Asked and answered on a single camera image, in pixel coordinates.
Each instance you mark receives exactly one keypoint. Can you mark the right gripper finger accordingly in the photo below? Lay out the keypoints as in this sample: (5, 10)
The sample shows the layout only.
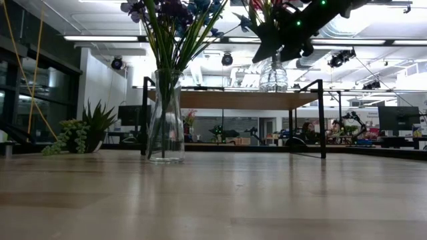
(295, 53)
(267, 43)

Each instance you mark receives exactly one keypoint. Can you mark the textured clear glass vase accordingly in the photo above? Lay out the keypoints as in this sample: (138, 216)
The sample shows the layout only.
(273, 78)

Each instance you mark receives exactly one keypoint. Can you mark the blue artificial flower bunch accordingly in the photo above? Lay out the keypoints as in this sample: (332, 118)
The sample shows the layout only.
(197, 43)

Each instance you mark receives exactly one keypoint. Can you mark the smooth clear glass vase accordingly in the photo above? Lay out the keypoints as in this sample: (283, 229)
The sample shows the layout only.
(166, 140)

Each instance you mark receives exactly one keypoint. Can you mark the background black robot arm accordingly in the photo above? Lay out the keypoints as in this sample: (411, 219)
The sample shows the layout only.
(353, 118)

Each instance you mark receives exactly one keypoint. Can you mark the ceiling light strip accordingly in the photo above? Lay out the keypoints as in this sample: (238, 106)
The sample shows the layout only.
(100, 38)
(243, 40)
(347, 42)
(410, 42)

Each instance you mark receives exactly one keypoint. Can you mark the black ceiling spotlight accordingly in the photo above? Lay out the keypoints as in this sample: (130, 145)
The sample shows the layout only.
(372, 85)
(340, 59)
(117, 63)
(227, 60)

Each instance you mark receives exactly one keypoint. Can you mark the person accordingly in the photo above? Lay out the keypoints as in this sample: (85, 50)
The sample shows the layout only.
(308, 130)

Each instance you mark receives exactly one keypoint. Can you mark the background pink flower plant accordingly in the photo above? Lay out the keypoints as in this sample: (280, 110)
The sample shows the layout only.
(190, 118)

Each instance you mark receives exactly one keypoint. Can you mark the black computer monitor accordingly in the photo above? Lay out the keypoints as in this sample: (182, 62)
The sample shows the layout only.
(133, 115)
(398, 118)

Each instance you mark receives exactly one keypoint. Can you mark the green succulent plant in pot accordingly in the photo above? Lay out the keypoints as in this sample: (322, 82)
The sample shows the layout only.
(96, 126)

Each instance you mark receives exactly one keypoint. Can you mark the wooden shelf with black frame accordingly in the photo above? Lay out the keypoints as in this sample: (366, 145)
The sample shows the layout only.
(233, 100)

